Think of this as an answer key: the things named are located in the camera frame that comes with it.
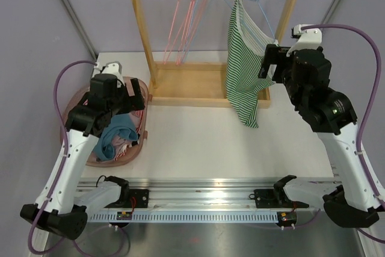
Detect green white striped tank top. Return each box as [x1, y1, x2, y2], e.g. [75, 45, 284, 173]
[225, 0, 278, 128]

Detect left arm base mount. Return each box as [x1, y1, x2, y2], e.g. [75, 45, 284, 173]
[105, 188, 150, 209]

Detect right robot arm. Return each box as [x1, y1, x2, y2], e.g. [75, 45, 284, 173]
[259, 44, 383, 228]

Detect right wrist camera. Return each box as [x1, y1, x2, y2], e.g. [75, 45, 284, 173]
[286, 24, 322, 57]

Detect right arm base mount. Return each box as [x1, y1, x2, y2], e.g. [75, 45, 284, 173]
[248, 188, 309, 209]

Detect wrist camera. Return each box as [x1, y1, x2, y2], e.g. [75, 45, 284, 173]
[286, 24, 322, 57]
[92, 61, 124, 82]

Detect red white striped tank top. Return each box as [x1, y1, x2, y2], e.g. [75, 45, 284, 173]
[96, 111, 145, 161]

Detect slotted cable duct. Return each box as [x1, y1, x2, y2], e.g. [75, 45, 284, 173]
[89, 211, 278, 223]

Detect dusty pink tank top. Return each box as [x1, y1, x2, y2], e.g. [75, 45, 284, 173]
[111, 135, 132, 158]

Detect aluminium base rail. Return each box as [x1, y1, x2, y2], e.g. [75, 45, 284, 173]
[76, 177, 362, 211]

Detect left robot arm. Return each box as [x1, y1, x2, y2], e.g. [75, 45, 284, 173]
[20, 73, 146, 240]

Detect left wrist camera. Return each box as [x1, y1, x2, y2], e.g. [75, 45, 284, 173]
[92, 61, 124, 82]

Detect pink plastic basket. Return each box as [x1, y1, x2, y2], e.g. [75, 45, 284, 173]
[62, 76, 152, 167]

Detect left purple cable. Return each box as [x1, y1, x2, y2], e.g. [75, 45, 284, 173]
[27, 61, 132, 255]

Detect blue tank top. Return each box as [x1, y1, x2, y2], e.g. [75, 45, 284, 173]
[94, 114, 141, 161]

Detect wooden clothes rack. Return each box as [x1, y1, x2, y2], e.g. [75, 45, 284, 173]
[131, 0, 297, 107]

